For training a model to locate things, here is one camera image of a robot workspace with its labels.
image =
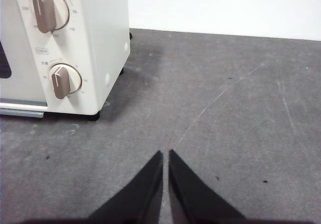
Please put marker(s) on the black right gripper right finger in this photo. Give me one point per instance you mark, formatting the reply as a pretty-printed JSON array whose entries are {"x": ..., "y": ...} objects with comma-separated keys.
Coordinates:
[{"x": 190, "y": 199}]

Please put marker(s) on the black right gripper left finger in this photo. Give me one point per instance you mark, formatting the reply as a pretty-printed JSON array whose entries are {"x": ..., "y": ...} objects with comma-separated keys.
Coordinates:
[{"x": 140, "y": 196}]

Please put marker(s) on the grey oven crumb tray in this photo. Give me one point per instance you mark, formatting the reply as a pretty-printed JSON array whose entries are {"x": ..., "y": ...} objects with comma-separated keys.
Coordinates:
[{"x": 20, "y": 113}]

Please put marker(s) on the cream Toshiba toaster oven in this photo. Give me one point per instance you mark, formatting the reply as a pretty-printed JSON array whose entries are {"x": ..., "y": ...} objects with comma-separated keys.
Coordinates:
[{"x": 100, "y": 45}]

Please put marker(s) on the small beige timer knob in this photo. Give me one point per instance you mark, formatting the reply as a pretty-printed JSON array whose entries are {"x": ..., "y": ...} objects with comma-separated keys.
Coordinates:
[{"x": 62, "y": 82}]

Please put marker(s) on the large beige temperature knob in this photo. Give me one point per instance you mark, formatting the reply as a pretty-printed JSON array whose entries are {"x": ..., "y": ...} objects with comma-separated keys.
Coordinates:
[{"x": 47, "y": 10}]

